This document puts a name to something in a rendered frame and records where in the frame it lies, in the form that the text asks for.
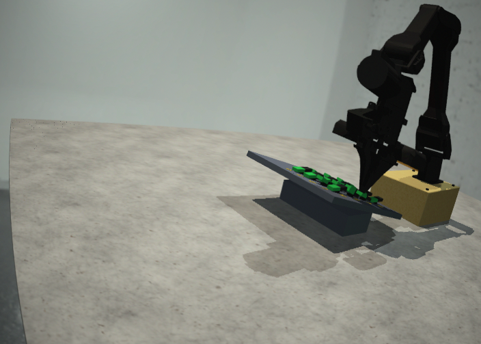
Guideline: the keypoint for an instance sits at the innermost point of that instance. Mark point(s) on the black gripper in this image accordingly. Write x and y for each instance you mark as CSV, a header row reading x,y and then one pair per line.
x,y
373,165

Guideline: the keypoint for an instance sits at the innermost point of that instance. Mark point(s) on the grey switch panel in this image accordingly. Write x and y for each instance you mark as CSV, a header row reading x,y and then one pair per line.
x,y
336,204

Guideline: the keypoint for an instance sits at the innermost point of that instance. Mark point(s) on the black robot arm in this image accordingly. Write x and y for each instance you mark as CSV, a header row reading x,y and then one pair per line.
x,y
380,73

